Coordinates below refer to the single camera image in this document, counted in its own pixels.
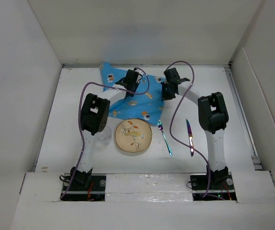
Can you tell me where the aluminium rail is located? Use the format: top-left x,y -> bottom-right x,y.
224,66 -> 264,171

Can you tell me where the blue space-print cloth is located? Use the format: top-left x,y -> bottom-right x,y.
100,63 -> 165,126

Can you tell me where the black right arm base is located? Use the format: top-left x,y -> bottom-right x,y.
186,167 -> 237,201

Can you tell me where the clear plastic cup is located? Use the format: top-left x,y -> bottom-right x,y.
96,126 -> 112,149

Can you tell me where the iridescent knife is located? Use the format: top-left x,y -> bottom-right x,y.
186,119 -> 195,157

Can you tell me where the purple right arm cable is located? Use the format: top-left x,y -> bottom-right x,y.
169,60 -> 221,199

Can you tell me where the beige bird-pattern plate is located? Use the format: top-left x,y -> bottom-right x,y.
115,119 -> 152,153

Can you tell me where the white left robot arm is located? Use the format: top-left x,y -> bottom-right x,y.
70,68 -> 149,190

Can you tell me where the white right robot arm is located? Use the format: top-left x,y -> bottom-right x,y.
161,68 -> 229,189

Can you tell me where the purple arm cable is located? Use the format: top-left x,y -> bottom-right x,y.
59,68 -> 150,199
169,60 -> 221,199

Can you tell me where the iridescent fork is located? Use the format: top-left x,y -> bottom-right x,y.
157,119 -> 173,156

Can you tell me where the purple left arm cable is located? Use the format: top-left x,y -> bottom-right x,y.
59,68 -> 150,199

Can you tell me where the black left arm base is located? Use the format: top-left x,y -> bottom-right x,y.
59,167 -> 107,202

